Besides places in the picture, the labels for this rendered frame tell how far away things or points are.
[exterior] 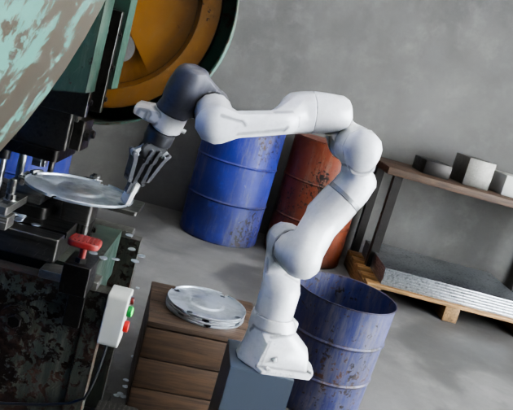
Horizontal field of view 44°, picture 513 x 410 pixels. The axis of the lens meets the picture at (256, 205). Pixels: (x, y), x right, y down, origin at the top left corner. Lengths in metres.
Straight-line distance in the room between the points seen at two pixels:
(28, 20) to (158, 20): 1.80
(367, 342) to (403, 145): 2.90
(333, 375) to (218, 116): 1.32
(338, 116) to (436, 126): 3.62
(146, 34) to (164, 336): 0.98
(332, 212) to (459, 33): 3.71
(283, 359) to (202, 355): 0.48
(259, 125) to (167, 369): 1.00
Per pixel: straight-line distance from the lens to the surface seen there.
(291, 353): 1.80
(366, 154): 1.64
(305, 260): 1.63
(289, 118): 1.59
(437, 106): 5.25
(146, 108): 1.62
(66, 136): 1.71
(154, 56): 2.10
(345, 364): 2.52
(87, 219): 1.76
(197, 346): 2.20
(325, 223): 1.69
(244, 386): 1.80
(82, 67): 1.57
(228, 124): 1.53
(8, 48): 0.31
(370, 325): 2.48
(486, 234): 5.55
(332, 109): 1.66
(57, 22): 0.35
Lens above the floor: 1.21
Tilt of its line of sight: 11 degrees down
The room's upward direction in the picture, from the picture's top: 16 degrees clockwise
